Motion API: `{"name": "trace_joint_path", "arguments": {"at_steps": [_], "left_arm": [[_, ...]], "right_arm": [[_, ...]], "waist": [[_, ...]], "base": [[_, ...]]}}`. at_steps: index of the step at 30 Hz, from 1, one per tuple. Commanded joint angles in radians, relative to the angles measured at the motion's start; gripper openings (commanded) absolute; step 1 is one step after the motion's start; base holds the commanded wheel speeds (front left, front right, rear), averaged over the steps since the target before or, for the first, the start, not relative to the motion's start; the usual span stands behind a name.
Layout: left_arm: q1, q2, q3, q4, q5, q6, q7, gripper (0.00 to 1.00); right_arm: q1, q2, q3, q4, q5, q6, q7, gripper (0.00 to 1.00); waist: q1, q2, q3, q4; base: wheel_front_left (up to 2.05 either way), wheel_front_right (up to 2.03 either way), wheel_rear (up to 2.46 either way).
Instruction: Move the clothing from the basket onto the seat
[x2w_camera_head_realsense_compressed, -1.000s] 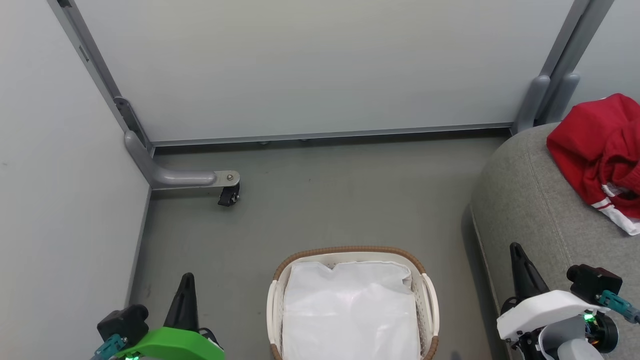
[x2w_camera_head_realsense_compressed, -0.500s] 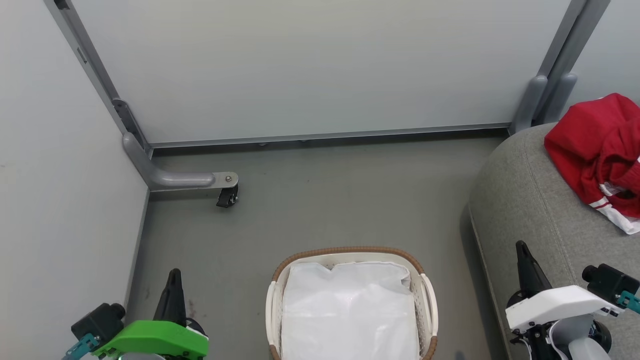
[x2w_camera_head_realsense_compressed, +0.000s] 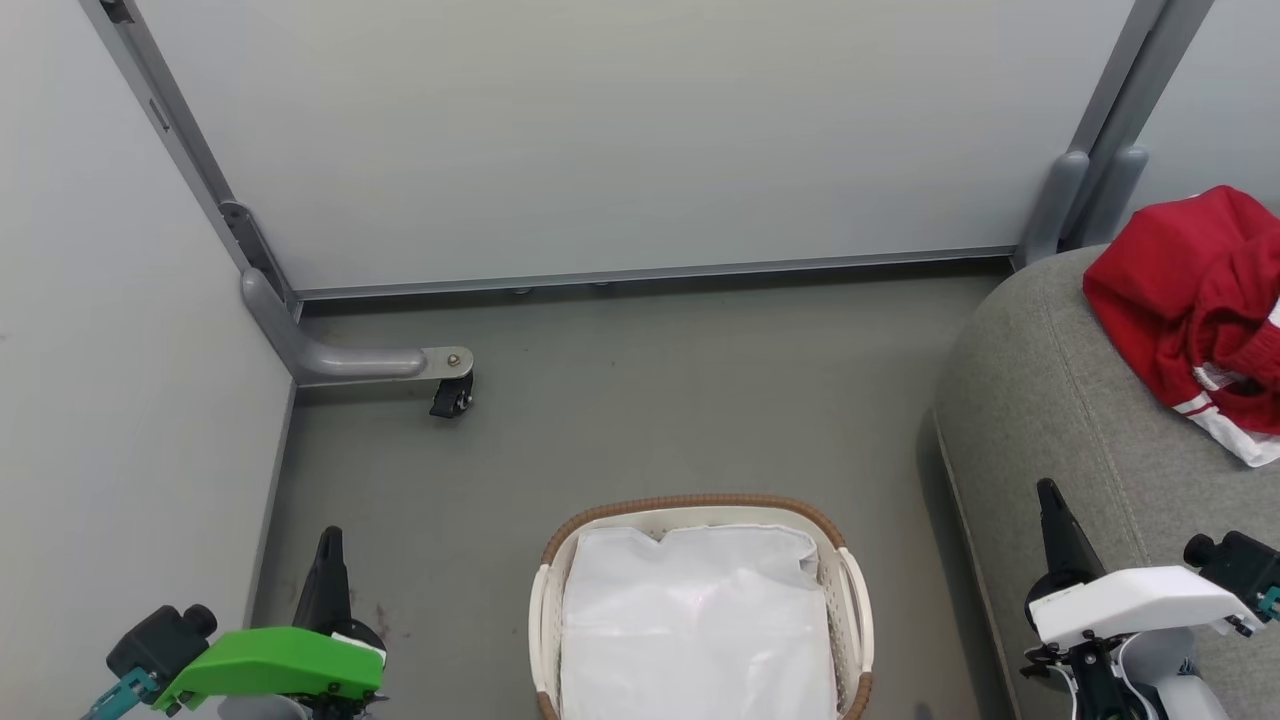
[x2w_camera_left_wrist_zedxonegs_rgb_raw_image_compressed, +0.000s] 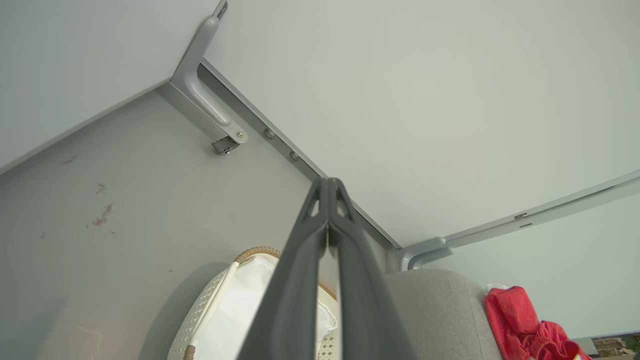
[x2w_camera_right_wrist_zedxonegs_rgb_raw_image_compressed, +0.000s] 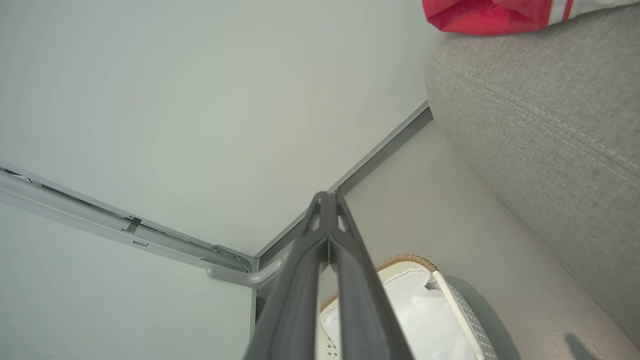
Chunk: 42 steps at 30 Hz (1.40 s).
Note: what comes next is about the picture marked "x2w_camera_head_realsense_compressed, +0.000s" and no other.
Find teal left cable connector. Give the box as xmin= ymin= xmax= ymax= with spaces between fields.
xmin=82 ymin=668 xmax=161 ymax=720

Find white cloth basket liner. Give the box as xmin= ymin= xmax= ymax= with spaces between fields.
xmin=558 ymin=523 xmax=839 ymax=720

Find red shirt with white stripes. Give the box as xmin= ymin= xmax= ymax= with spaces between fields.
xmin=1083 ymin=185 xmax=1280 ymax=468

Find grey double partition post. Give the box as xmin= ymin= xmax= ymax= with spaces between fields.
xmin=1012 ymin=0 xmax=1217 ymax=271

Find grey partition foot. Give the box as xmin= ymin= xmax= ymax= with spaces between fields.
xmin=240 ymin=268 xmax=475 ymax=387

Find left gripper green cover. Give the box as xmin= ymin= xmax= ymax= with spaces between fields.
xmin=152 ymin=526 xmax=391 ymax=720

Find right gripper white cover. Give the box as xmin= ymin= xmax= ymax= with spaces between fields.
xmin=1022 ymin=477 xmax=1258 ymax=691

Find grey fabric sofa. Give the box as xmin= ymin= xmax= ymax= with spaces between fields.
xmin=932 ymin=245 xmax=1280 ymax=720

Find grey partition post with foot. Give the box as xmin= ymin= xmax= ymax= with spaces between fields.
xmin=80 ymin=0 xmax=301 ymax=323

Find white laundry basket brown rim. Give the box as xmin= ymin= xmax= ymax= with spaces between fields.
xmin=528 ymin=493 xmax=876 ymax=720

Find black caster wheel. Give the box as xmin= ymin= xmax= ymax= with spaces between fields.
xmin=429 ymin=370 xmax=475 ymax=420

